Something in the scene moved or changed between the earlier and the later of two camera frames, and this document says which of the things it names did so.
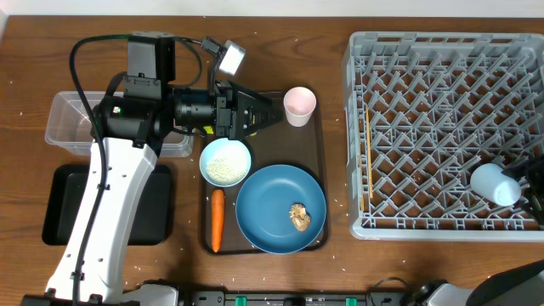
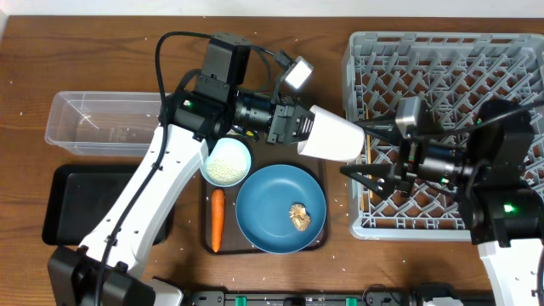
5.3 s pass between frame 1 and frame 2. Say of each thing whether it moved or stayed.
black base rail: stayed
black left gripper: moved
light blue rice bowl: stayed
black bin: stayed
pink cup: moved
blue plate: stayed
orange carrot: stayed
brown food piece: stayed
